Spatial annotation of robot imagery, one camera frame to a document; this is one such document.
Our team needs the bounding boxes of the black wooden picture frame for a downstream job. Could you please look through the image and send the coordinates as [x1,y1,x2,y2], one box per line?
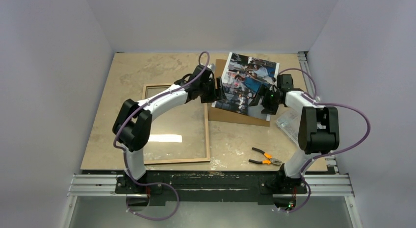
[141,83,211,165]

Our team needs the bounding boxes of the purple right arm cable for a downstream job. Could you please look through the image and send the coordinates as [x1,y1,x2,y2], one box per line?
[276,68,372,214]

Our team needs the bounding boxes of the aluminium rail front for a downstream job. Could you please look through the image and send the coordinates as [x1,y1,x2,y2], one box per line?
[67,175,354,197]

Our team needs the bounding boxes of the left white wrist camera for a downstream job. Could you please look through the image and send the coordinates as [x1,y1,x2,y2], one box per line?
[207,63,215,72]

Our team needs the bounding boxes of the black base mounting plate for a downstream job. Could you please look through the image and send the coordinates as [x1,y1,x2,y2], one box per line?
[115,170,308,208]

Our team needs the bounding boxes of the aluminium rail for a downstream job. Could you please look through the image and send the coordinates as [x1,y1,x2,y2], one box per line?
[67,175,354,197]
[297,51,340,175]

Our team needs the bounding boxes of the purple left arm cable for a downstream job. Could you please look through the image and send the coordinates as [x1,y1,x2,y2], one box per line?
[113,51,210,221]

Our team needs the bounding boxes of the aluminium rail right side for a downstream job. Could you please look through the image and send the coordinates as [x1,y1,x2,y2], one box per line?
[297,51,340,175]

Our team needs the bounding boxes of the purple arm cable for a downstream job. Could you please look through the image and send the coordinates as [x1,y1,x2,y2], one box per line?
[276,68,372,214]
[113,51,210,221]

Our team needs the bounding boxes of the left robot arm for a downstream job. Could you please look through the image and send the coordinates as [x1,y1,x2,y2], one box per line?
[112,64,225,193]

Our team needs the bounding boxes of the printed photo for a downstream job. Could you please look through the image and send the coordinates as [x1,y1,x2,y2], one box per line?
[212,52,280,122]

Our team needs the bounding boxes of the brown cardboard backing board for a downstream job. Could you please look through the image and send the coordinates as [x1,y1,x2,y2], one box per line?
[208,59,271,127]

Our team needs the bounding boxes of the clear acrylic sheet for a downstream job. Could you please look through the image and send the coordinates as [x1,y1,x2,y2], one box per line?
[144,87,207,161]

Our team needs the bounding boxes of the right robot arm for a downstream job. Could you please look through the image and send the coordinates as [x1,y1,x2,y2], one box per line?
[249,74,340,192]

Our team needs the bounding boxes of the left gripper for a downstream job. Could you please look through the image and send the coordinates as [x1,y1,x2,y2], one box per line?
[199,77,226,103]

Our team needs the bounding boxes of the orange handled pliers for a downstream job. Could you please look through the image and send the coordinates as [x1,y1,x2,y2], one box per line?
[248,147,282,166]

